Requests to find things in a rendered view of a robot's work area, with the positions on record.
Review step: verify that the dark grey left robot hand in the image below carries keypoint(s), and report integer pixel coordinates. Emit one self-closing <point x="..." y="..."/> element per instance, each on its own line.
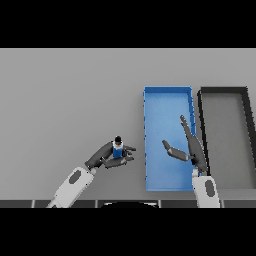
<point x="100" y="157"/>

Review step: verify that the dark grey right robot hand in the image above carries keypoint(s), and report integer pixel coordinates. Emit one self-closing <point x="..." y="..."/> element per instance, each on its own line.
<point x="195" y="150"/>

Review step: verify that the blue pipe with dark end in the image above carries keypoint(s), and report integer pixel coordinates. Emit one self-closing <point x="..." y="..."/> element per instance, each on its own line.
<point x="117" y="148"/>

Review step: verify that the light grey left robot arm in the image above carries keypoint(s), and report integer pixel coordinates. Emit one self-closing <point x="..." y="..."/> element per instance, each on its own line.
<point x="70" y="187"/>

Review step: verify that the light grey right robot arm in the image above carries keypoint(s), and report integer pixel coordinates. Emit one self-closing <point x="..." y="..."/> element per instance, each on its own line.
<point x="206" y="190"/>

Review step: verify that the blue bin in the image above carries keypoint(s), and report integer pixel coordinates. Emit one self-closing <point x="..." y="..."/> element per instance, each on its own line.
<point x="166" y="140"/>

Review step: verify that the dark grey bin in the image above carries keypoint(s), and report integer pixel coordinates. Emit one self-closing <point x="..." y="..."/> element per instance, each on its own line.
<point x="226" y="140"/>

